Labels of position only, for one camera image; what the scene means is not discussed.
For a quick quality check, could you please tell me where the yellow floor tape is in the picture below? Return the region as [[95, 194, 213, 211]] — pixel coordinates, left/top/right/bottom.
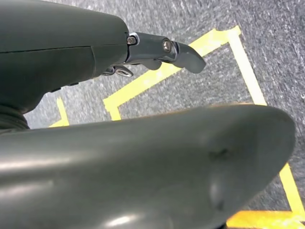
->
[[103, 25, 305, 229], [48, 97, 70, 128]]

